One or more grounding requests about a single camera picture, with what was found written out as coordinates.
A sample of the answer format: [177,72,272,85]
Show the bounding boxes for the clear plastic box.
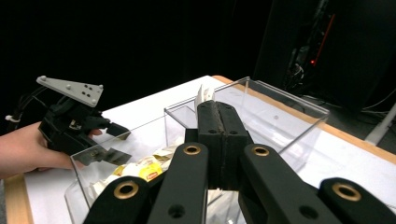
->
[64,76,331,224]

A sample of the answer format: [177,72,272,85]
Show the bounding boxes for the white tea bag packet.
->
[194,83,217,105]

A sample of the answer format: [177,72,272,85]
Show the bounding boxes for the black computer tower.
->
[253,0,396,110]

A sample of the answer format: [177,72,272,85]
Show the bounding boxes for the pile of tea bags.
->
[90,136,188,200]

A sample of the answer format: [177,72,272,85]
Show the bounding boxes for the white metal stand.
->
[363,102,396,146]

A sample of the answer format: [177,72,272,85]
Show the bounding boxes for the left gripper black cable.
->
[4,86,50,125]

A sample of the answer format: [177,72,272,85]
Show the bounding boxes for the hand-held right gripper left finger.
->
[196,100,224,190]

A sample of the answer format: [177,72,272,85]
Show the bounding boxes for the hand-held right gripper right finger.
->
[218,102,254,191]

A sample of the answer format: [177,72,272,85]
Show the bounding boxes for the dark curtain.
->
[0,0,274,132]

